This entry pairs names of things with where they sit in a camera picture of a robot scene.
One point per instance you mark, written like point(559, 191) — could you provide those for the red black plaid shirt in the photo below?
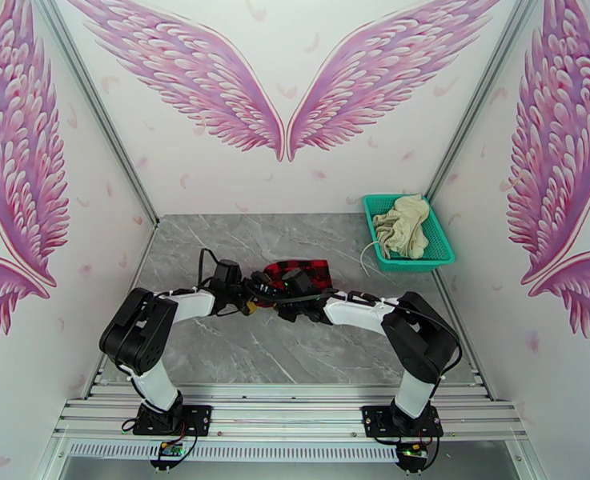
point(319, 273)

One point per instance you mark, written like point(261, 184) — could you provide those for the cream fabric garment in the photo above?
point(404, 228)

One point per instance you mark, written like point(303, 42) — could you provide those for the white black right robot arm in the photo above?
point(419, 338)

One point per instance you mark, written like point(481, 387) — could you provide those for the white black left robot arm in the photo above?
point(139, 333)

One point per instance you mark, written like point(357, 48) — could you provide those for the teal plastic basket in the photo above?
point(439, 243)

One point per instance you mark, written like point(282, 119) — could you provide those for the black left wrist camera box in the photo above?
point(228, 272)

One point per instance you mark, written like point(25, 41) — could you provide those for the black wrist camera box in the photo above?
point(300, 281)
point(228, 272)

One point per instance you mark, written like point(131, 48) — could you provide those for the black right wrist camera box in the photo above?
point(300, 281)

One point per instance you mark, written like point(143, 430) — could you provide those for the aluminium rail frame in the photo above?
point(284, 413)

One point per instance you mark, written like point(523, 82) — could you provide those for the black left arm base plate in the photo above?
point(199, 418)

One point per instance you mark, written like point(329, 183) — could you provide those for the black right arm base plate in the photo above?
point(374, 421)

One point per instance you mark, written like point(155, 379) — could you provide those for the aluminium corner post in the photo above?
point(102, 113)
point(482, 93)

